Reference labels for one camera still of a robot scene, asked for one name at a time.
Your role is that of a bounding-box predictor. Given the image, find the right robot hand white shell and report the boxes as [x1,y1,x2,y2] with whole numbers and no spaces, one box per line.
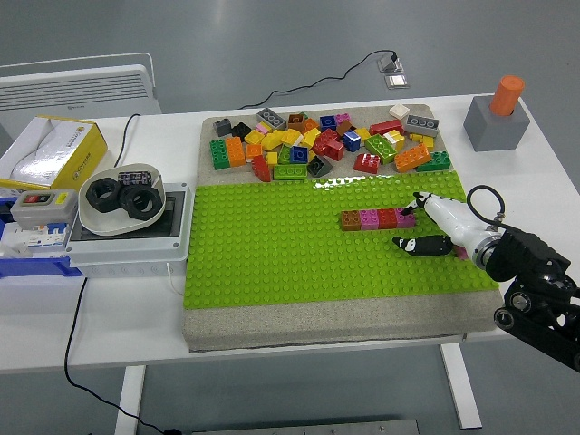
[391,190,498,266]

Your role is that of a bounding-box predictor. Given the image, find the green long toy brick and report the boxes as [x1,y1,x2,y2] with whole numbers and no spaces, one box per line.
[364,134,400,166]
[208,138,230,171]
[415,150,452,173]
[273,163,308,182]

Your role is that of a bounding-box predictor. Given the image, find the orange long toy brick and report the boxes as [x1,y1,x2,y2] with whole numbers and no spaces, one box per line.
[225,136,247,168]
[393,145,432,174]

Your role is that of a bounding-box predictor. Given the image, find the grey long toy brick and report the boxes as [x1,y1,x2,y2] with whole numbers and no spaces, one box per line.
[256,108,287,129]
[403,114,440,139]

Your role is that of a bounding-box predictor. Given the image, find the red long toy brick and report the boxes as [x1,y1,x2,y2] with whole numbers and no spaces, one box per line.
[251,154,273,183]
[369,119,404,138]

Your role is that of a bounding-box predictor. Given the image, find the green studded baseplate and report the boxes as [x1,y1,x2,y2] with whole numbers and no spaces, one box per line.
[183,170,501,311]

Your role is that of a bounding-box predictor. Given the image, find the grey block holder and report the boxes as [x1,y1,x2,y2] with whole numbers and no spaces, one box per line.
[462,93,531,152]

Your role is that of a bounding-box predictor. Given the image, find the orange cylinder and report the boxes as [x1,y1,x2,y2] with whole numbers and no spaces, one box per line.
[488,74,526,117]

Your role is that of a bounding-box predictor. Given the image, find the grey-brown mat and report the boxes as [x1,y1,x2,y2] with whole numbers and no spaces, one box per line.
[182,103,508,354]

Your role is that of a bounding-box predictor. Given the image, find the white table leg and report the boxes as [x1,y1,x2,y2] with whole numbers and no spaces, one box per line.
[113,363,148,435]
[438,343,484,430]

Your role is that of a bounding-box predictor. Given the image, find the open floor socket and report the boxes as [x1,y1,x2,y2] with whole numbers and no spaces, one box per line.
[377,53,406,74]

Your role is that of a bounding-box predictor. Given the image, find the large black hex nut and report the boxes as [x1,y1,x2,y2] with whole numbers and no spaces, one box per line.
[85,178,121,212]
[118,185,160,221]

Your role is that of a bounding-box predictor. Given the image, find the black cylindrical capacitor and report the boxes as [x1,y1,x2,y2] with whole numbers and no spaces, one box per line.
[117,169,152,187]

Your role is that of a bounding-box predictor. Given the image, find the grey electrical distribution box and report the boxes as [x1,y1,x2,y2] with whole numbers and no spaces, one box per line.
[66,181,189,278]

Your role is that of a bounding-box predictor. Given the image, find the white bowl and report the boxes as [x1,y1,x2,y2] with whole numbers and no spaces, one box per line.
[78,162,167,237]

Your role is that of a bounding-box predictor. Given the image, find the white panel heater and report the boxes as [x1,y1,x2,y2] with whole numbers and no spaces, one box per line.
[0,52,163,115]

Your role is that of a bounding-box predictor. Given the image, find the yellow white cardboard box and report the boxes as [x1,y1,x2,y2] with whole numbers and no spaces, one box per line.
[0,115,110,191]

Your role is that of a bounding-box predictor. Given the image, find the white blue circuit breaker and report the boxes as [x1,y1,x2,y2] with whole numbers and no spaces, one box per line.
[24,221,70,253]

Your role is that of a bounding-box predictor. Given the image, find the blue plastic bin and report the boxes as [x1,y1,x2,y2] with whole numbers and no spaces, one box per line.
[0,197,85,280]

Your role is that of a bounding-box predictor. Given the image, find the black floor cable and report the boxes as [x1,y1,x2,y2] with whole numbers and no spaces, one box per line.
[238,49,401,111]

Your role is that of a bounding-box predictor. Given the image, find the grey metal base plate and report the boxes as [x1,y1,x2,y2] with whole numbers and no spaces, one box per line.
[189,419,421,435]

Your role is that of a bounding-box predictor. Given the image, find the thin white cord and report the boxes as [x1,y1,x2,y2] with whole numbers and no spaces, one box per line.
[164,262,185,296]

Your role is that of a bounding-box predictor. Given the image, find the black power cable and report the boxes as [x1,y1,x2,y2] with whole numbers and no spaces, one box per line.
[63,275,183,435]
[112,112,142,169]

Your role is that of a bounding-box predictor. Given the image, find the grey push-button switch box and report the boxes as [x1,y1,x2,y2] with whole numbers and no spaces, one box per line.
[9,188,79,228]

